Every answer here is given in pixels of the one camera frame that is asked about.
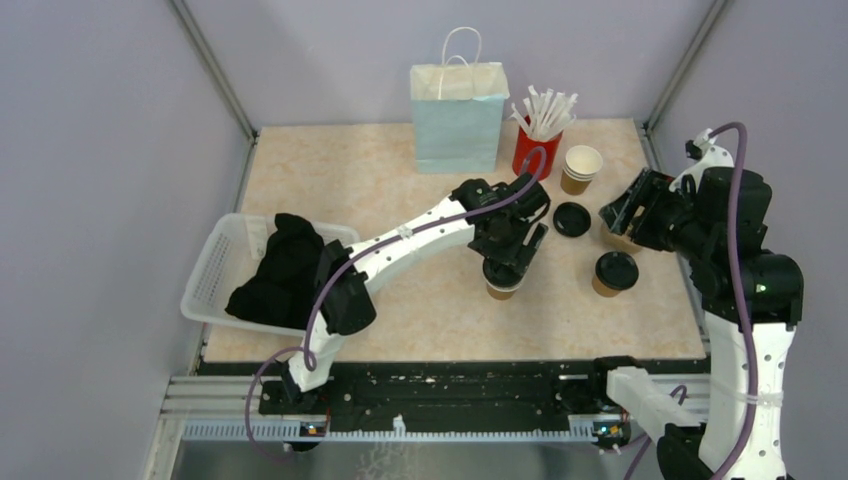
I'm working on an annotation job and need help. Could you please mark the clear plastic basket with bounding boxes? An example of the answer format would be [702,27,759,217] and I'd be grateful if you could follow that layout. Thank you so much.
[180,212,362,338]

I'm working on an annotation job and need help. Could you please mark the red ribbed straw cup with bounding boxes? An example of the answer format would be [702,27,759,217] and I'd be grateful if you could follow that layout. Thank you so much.
[512,127,563,180]

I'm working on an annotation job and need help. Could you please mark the stack of black lids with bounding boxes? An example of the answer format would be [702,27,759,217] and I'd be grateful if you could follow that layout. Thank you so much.
[552,202,591,238]

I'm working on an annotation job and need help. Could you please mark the black cloth in basket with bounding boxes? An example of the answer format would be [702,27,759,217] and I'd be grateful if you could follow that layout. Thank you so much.
[225,213,325,330]

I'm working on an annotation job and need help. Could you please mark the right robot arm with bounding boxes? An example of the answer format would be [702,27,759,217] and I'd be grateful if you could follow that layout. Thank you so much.
[586,140,804,479]

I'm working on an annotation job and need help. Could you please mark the brown paper coffee cup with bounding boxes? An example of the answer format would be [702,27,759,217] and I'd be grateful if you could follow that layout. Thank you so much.
[592,275,624,298]

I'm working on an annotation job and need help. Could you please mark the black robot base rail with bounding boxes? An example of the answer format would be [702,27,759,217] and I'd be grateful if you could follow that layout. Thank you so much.
[195,358,710,439]

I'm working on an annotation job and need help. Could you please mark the white wrapped straws bundle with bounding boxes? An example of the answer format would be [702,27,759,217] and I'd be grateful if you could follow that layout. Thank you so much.
[510,85,579,143]

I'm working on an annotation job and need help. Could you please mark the cardboard cup carrier tray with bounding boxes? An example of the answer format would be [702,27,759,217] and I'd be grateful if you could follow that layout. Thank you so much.
[600,223,643,255]

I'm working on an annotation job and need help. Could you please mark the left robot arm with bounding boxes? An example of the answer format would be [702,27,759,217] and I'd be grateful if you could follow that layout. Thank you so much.
[282,173,551,414]

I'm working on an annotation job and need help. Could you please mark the black plastic cup lid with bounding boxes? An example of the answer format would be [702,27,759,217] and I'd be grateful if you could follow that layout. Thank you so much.
[595,251,640,291]

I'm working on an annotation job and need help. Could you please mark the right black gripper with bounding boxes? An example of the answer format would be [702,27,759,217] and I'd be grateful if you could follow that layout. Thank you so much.
[599,166,711,260]

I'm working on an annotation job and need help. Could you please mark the light blue paper bag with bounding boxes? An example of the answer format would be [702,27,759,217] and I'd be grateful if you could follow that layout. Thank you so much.
[409,26,510,174]

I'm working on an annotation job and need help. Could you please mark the white toothed cable rail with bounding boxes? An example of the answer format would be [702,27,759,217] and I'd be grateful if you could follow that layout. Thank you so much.
[182,417,596,443]

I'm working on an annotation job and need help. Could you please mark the stacked brown paper cups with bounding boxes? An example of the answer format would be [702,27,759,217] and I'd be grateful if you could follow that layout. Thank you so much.
[560,145,604,195]

